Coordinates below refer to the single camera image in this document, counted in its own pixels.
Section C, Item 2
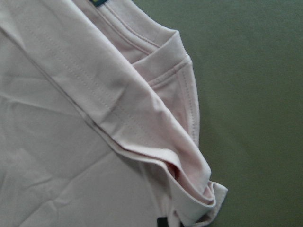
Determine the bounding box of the pink Snoopy t-shirt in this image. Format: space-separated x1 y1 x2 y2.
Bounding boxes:
0 0 228 227

